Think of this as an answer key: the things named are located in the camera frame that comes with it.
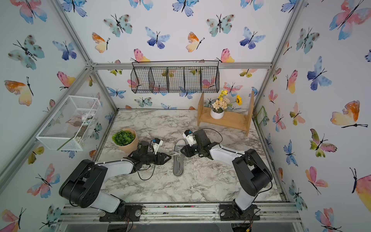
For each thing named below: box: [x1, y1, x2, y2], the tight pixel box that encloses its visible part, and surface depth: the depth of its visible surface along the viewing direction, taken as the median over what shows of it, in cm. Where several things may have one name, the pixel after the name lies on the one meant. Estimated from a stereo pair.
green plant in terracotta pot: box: [112, 128, 139, 154], surface depth 90 cm
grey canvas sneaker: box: [172, 139, 187, 177], surface depth 91 cm
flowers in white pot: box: [210, 89, 243, 120], surface depth 95 cm
